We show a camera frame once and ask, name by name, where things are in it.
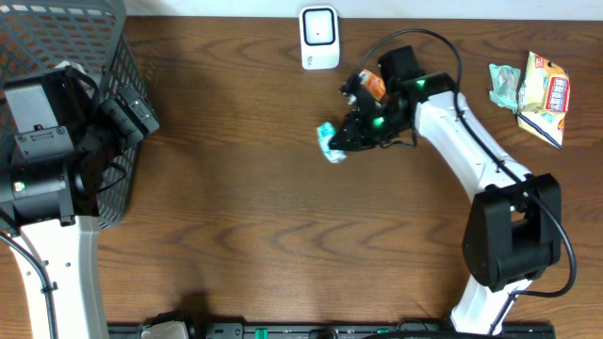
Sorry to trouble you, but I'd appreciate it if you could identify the orange tissue pack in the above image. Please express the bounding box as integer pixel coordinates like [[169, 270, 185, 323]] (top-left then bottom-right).
[[359, 69, 386, 102]]

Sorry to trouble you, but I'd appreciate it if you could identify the small green white carton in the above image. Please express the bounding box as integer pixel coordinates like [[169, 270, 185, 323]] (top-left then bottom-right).
[[317, 121, 347, 164]]

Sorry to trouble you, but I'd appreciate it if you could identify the teal packet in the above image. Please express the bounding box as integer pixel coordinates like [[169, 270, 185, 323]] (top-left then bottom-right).
[[489, 64, 521, 114]]

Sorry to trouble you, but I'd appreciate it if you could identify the white blue snack bag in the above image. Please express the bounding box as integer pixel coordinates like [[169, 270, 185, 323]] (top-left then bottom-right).
[[516, 52, 571, 149]]

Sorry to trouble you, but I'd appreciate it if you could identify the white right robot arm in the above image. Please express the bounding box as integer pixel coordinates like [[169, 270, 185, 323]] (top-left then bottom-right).
[[321, 46, 565, 335]]

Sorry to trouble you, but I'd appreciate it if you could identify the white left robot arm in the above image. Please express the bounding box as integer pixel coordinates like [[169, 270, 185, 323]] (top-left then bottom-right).
[[1, 62, 124, 338]]

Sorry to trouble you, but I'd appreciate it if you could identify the white barcode scanner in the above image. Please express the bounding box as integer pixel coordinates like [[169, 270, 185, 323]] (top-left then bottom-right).
[[299, 6, 340, 71]]

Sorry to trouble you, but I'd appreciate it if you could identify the grey plastic mesh basket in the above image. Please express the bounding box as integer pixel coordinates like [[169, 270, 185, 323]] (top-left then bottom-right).
[[1, 0, 147, 230]]

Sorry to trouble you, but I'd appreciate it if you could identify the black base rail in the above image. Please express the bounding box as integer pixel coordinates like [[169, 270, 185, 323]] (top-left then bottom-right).
[[107, 320, 557, 339]]

